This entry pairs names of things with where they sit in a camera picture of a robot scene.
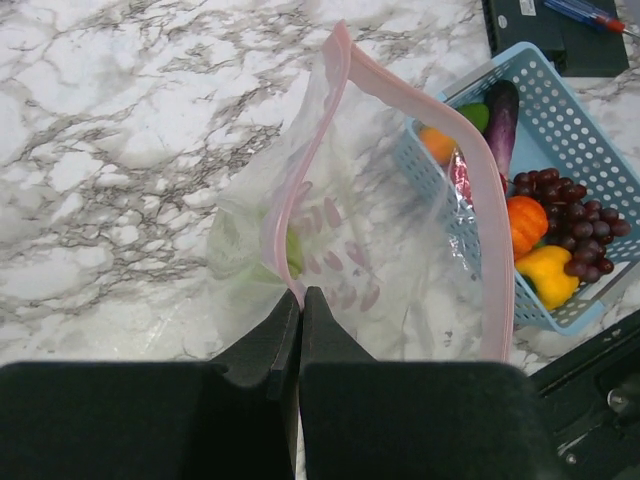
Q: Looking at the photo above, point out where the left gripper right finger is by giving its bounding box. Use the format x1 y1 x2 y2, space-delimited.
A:
299 287 564 479

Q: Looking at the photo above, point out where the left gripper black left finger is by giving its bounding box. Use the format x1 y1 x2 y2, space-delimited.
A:
1 293 300 479

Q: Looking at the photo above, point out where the green cabbage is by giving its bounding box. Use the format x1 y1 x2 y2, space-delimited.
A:
206 208 305 300

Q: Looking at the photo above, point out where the clear pink zip bag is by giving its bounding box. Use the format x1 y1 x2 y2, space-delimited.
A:
209 23 515 361

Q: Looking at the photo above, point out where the orange mini pumpkin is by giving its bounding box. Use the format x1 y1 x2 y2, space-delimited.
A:
507 195 548 260

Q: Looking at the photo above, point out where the orange fruit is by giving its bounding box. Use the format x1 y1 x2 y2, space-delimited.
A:
418 102 491 164

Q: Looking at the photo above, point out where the red grape bunch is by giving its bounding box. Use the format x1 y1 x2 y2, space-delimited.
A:
513 168 632 284

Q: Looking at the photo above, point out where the red tomato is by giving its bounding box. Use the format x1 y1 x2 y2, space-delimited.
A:
448 149 473 207

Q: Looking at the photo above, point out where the yellow bell pepper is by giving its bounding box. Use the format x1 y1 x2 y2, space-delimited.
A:
515 245 580 311

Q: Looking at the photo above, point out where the small purple eggplant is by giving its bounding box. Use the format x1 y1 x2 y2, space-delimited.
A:
484 80 519 179

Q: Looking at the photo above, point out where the black flat box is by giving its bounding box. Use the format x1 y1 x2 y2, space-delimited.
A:
544 1 629 78
481 0 566 74

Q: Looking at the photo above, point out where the blue red screwdriver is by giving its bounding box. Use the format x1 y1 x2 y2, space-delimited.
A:
543 0 639 39

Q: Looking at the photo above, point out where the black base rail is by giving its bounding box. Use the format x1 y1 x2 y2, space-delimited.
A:
531 311 639 480

